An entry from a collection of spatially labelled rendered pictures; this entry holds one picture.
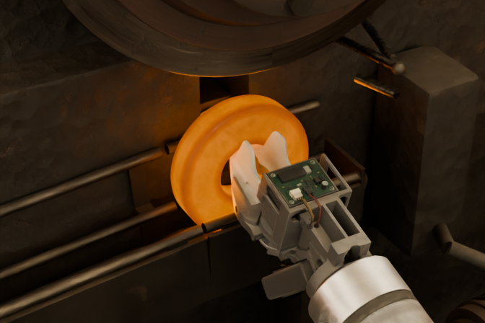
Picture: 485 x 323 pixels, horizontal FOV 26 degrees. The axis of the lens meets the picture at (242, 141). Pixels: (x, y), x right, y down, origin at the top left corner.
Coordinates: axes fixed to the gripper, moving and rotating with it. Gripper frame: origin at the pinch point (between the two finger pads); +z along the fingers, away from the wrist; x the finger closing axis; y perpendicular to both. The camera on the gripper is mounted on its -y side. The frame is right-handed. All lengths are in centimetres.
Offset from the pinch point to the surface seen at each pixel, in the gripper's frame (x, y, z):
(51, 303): 23.8, -5.6, -6.5
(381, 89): -8.8, 13.7, -8.2
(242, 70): 2.3, 13.2, -0.7
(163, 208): 8.3, -6.4, 0.6
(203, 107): -0.1, -1.8, 8.7
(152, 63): 11.5, 16.3, 0.2
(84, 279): 20.1, -4.8, -5.6
